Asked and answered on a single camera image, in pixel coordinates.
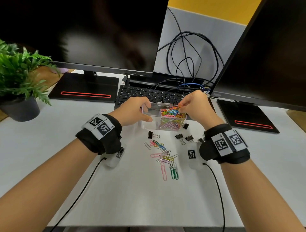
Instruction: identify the person's left hand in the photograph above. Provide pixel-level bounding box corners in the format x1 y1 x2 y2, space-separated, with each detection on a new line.
109 96 153 127

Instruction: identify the person's right hand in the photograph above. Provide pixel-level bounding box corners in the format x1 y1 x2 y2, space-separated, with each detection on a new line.
178 90 225 131

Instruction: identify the clear plastic divided box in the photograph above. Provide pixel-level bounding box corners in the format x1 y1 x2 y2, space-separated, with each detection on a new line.
141 102 187 131

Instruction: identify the pile of black binder clips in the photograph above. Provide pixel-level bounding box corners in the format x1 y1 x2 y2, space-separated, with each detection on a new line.
147 122 206 146

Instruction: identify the heap of sorted paper clips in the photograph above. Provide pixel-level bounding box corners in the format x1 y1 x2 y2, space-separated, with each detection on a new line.
159 106 186 131

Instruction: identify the pile of colourful paper clips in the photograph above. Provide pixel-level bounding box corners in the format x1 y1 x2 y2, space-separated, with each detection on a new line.
143 140 179 181

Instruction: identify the person's left forearm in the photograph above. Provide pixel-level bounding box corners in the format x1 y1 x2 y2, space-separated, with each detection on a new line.
0 138 97 232

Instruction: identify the person's right forearm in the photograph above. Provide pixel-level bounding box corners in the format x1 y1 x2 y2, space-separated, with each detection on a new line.
220 159 304 232

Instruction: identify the brown cardboard box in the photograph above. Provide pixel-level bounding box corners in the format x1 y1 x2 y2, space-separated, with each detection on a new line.
0 66 75 121
286 109 306 133

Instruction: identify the black keyboard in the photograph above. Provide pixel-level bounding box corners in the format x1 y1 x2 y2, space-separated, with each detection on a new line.
114 85 215 120

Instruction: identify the black monitor stand red stripe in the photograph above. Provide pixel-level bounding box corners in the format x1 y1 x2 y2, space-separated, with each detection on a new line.
48 70 119 103
217 99 280 134

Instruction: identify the grey desk partition panel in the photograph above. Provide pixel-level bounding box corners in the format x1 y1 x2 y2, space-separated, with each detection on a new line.
154 6 247 81

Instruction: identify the black computer monitor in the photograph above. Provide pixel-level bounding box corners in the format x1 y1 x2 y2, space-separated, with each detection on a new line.
210 0 306 112
0 0 170 76

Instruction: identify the green plant in black pot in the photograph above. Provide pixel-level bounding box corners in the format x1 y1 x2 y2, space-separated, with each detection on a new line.
0 39 60 122

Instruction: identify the blue cable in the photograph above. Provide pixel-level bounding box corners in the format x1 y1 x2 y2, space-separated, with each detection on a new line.
179 83 212 95

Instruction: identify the bundle of black cables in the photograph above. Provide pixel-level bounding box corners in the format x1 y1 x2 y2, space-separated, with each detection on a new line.
157 7 225 95

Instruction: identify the black left wrist strap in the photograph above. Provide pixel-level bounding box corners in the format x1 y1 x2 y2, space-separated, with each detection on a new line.
75 113 123 155

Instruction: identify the black wrist strap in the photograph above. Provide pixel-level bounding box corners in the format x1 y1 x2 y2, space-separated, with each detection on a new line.
199 123 251 165
75 113 123 155

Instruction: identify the black right wrist strap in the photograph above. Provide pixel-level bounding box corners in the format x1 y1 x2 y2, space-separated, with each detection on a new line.
199 123 251 165

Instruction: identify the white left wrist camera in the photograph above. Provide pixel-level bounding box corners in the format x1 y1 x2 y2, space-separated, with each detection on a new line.
105 143 126 168

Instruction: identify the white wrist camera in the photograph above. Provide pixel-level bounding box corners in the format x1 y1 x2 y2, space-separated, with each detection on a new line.
186 142 206 170
105 143 126 168

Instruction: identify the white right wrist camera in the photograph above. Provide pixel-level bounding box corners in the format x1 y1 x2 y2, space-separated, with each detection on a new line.
186 142 206 170

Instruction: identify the black right camera cable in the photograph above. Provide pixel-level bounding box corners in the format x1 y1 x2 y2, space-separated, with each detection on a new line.
202 163 226 232

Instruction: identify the black camera cable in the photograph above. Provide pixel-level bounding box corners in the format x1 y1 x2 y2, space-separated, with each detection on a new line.
49 157 107 232
202 163 226 232

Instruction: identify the black left camera cable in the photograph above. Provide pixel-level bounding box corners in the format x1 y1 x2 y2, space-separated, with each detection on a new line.
49 157 107 232

